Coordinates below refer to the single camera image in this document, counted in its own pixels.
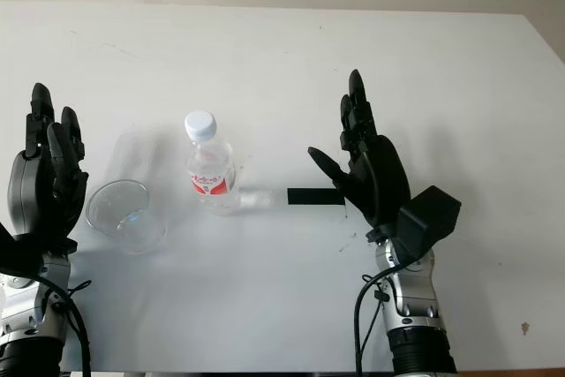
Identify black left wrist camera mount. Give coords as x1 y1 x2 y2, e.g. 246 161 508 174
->
0 221 79 281

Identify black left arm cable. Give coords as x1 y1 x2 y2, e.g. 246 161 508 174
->
43 278 93 377

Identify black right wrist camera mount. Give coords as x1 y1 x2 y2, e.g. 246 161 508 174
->
394 185 463 262

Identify clear water bottle red label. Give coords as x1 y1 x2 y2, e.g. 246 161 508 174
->
184 110 242 217

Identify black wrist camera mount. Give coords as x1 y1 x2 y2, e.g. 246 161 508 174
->
0 221 79 281
394 185 463 262

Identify black tape strip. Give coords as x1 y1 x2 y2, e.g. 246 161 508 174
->
287 188 348 207

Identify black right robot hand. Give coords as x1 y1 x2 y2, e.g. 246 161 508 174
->
307 69 414 242

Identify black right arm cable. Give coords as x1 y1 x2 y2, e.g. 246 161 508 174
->
354 260 399 377

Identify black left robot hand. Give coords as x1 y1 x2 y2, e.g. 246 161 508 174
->
7 82 89 255

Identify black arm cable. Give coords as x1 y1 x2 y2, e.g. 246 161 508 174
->
43 278 93 377
354 260 399 377

